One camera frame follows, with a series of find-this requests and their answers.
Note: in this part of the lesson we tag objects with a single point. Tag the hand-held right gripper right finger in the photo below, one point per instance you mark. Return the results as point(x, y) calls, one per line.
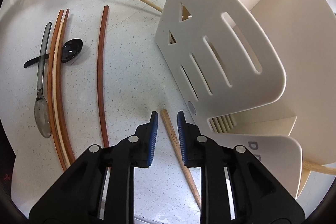
point(181, 134)

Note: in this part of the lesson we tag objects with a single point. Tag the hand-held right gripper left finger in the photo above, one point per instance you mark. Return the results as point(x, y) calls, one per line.
point(153, 134)

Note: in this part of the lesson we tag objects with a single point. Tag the red-brown wooden chopstick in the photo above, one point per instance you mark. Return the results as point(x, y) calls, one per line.
point(59, 87)
point(99, 64)
point(50, 82)

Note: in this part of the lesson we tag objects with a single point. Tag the cream plastic utensil holder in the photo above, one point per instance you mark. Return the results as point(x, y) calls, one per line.
point(210, 16)

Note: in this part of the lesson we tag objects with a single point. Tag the black spoon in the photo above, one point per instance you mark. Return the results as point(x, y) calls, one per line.
point(72, 49)

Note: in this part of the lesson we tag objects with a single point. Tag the metal spoon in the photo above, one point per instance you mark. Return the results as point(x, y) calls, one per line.
point(43, 113)

